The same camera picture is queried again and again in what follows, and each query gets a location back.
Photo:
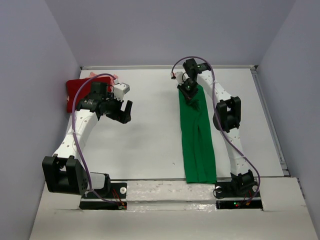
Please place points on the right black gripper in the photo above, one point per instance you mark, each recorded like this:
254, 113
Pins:
187, 95

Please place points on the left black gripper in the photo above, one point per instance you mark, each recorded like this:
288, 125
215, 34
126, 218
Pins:
120, 116

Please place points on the green t shirt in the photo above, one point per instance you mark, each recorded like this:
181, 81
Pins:
196, 139

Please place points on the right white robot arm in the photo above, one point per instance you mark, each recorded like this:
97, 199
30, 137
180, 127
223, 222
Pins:
245, 178

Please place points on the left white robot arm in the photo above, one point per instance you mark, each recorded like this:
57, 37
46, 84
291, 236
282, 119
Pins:
65, 171

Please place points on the pink folded t shirt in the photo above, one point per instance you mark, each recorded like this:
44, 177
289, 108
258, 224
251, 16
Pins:
113, 76

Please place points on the red folded t shirt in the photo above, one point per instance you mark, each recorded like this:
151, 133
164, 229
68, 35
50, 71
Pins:
72, 87

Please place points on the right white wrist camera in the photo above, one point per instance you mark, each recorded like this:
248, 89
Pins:
178, 76

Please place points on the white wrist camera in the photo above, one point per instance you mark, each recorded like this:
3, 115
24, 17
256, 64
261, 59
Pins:
119, 89
178, 76

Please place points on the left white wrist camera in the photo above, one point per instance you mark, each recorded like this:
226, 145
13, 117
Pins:
119, 89

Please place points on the aluminium table rail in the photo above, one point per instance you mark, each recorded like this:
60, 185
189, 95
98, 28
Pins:
160, 67

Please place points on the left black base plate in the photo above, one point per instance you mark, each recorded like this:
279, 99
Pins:
114, 200

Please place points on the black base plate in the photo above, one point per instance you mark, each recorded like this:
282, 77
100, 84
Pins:
114, 200
228, 199

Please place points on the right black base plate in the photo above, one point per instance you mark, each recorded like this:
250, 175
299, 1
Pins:
228, 199

